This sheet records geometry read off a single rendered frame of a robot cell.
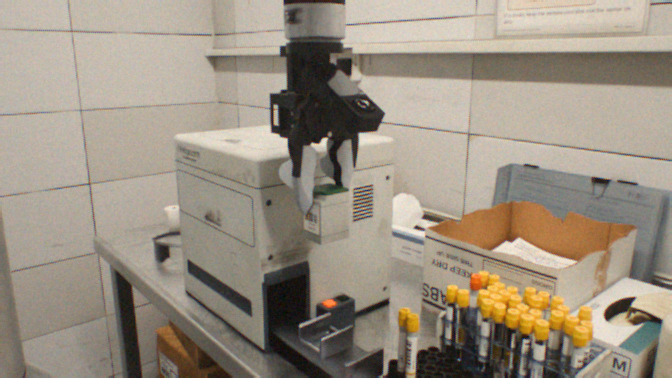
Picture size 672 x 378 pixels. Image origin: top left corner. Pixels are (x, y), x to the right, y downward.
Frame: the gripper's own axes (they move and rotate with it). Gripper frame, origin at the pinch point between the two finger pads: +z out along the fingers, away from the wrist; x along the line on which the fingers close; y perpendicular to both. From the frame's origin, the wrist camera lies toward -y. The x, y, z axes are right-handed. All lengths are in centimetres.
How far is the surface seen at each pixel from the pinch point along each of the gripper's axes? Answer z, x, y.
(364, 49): -21, -54, 53
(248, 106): -1, -57, 118
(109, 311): 75, -6, 141
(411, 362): 19.8, -5.1, -11.2
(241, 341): 24.7, 5.5, 14.4
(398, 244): 21.3, -38.4, 23.1
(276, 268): 11.5, 2.0, 9.1
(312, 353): 20.6, 2.8, -0.5
